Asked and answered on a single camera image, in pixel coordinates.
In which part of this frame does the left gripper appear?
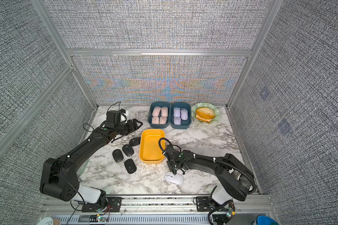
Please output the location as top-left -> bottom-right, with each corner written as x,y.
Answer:
115,118 -> 143,136

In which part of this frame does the white mouse front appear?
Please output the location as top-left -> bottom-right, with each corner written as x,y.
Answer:
164,172 -> 184,186

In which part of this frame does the yellow storage box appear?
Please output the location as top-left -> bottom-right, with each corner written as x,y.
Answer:
140,129 -> 165,164

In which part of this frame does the teal storage box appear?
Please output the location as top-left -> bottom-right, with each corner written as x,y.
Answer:
147,101 -> 171,129
169,102 -> 192,129

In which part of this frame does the purple mouse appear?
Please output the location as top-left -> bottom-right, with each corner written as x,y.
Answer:
173,107 -> 181,117
173,117 -> 182,125
180,108 -> 188,121

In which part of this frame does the pink mouse with scroll wheel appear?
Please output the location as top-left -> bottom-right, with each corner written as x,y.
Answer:
161,107 -> 169,117

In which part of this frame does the purple mouse front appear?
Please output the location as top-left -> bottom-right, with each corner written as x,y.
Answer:
180,108 -> 188,121

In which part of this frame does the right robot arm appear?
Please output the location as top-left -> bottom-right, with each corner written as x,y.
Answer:
161,145 -> 257,201

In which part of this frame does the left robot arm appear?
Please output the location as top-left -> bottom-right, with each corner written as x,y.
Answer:
39,110 -> 143,203

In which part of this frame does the black mouse near yellow box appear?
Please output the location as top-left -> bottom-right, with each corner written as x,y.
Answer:
129,137 -> 141,147

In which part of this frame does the white storage box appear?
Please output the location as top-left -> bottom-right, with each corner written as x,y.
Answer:
98,114 -> 107,127

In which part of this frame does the black mouse middle right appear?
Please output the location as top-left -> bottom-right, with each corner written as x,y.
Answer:
122,144 -> 134,157

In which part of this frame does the black mouse middle left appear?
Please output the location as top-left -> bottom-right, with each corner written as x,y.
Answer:
112,149 -> 124,163

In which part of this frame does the black mouse front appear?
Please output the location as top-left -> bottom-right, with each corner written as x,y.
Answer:
124,159 -> 137,174

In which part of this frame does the bread slice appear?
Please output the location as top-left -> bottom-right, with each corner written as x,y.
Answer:
195,114 -> 214,123

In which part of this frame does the round bread bun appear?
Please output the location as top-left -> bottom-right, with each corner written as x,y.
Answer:
196,107 -> 215,118

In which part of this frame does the green wavy plate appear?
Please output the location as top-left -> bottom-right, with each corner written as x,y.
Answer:
191,103 -> 221,122

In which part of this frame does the blue object bottom right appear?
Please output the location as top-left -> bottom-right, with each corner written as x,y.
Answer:
252,215 -> 279,225

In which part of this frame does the white round object bottom left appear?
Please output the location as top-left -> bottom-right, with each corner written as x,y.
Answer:
37,217 -> 61,225

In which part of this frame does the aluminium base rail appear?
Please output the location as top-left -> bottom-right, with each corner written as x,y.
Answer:
38,195 -> 280,225

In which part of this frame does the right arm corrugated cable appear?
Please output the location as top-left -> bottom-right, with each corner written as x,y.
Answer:
158,137 -> 257,225

